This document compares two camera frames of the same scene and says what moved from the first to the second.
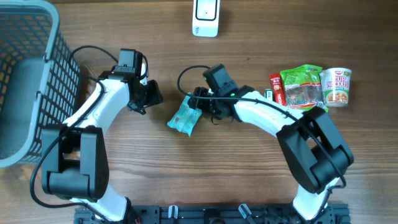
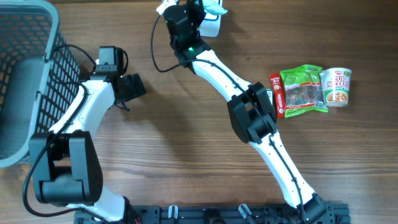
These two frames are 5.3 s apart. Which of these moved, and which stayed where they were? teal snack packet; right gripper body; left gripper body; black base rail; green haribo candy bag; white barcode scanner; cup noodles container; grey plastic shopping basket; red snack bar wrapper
Moved: left gripper body; right gripper body; teal snack packet
Stayed: white barcode scanner; cup noodles container; red snack bar wrapper; grey plastic shopping basket; green haribo candy bag; black base rail
